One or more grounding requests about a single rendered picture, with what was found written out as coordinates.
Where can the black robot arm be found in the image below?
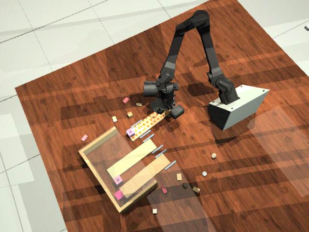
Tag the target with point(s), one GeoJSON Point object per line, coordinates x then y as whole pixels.
{"type": "Point", "coordinates": [201, 21]}

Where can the pale yellow rectangular block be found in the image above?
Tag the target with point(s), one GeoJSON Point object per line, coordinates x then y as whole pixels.
{"type": "Point", "coordinates": [196, 189]}

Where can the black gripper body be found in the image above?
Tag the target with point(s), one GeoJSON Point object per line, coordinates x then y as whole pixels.
{"type": "Point", "coordinates": [175, 112]}

